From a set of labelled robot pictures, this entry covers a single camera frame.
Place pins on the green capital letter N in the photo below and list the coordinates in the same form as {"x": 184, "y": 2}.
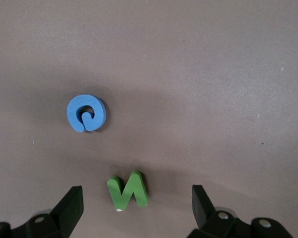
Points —
{"x": 125, "y": 196}

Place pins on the blue capital letter G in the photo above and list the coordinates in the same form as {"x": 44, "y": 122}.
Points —
{"x": 74, "y": 116}

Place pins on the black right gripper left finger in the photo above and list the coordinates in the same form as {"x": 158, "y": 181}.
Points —
{"x": 67, "y": 210}

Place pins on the brown table mat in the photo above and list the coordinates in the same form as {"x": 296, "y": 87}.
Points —
{"x": 201, "y": 99}

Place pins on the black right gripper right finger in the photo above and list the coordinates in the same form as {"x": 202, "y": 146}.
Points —
{"x": 203, "y": 210}

